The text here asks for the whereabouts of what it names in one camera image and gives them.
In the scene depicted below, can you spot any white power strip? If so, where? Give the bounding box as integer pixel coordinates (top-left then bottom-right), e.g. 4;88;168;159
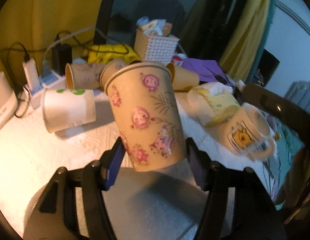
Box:
24;70;66;109

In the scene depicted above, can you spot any brown lying paper cup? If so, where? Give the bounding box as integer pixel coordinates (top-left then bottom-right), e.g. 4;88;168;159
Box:
100;59;127;88
65;63;106;89
166;63;199;91

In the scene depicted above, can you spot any white plastic lattice basket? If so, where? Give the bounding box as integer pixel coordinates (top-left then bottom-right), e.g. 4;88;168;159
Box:
134;29;179;65

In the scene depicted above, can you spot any white desk lamp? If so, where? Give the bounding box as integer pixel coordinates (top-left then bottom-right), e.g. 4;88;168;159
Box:
0;72;18;129

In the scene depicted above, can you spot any white air conditioner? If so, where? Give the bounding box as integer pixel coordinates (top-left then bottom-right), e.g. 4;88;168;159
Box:
276;0;310;36

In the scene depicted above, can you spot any yellow plastic bag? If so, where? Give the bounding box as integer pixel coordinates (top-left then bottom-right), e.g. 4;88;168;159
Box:
82;43;141;64

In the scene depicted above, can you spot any yellow curtain right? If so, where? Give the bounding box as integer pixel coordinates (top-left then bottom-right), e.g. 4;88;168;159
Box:
219;0;271;81

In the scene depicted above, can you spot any yellow curtain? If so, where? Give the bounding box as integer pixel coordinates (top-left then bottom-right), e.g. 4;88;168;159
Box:
0;0;102;85
219;0;271;81

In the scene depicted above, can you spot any yellow tissue pack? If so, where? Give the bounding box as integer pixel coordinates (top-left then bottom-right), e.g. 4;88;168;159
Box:
186;82;240;127

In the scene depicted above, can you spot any round grey placemat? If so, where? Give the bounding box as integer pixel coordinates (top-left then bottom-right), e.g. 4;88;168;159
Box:
24;161;208;239

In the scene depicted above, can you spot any white green-dotted paper cup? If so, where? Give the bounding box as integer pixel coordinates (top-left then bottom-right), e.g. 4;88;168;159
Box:
41;89;96;133

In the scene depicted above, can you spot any brown pig-print paper cup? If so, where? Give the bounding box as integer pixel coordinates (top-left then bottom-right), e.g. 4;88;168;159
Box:
105;62;186;172

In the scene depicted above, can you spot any white tablecloth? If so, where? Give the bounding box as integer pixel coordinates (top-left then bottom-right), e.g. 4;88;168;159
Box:
0;90;274;236

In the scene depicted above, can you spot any black power adapter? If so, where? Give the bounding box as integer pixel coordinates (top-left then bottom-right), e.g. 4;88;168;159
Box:
52;43;72;76

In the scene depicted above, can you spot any purple cloth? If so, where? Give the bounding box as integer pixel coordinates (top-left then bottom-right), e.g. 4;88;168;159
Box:
178;58;233;87

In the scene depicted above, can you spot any white phone charger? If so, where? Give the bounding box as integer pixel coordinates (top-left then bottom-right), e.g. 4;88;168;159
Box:
22;55;40;91

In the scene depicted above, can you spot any yellow curtain left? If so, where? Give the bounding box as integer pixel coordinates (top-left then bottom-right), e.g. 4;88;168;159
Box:
0;0;102;85

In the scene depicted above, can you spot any cream cartoon bear mug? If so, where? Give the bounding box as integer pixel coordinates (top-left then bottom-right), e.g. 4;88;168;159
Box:
222;102;277;161

